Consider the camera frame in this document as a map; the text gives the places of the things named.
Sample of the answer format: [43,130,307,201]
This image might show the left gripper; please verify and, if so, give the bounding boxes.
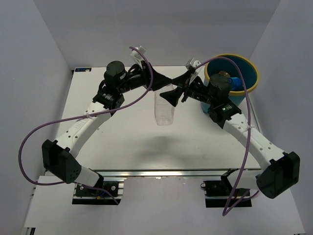
[118,61,173,94]

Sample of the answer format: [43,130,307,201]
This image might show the clear bottle cream label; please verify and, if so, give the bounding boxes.
[154,84,175,126]

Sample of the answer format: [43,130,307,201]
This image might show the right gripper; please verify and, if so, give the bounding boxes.
[159,71,215,107]

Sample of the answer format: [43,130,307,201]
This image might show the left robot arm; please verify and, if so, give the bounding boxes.
[42,61,171,195]

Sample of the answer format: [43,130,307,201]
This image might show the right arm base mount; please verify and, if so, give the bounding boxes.
[200,178,252,208]

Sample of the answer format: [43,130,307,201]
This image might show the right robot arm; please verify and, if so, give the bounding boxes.
[160,73,300,199]

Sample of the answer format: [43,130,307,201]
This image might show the small blue label water bottle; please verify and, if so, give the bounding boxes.
[228,77,243,91]

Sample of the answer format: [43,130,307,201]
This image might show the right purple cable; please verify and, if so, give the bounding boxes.
[193,56,260,217]

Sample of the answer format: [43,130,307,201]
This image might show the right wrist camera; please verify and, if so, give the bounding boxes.
[185,58,202,81]

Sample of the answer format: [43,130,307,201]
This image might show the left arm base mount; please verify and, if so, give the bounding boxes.
[72,180,124,206]

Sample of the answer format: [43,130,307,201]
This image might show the teal bin yellow rim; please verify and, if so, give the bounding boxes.
[203,54,259,106]

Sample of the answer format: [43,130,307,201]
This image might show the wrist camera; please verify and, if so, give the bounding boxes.
[185,58,202,81]
[130,46,146,66]

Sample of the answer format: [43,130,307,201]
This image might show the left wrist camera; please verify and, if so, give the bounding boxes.
[130,46,146,66]

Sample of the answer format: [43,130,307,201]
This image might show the orange juice bottle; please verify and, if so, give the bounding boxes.
[219,70,230,78]

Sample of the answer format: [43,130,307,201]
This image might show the aluminium table rail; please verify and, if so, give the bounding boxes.
[92,168,262,179]

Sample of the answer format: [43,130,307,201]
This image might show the blue table label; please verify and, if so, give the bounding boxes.
[74,68,91,72]

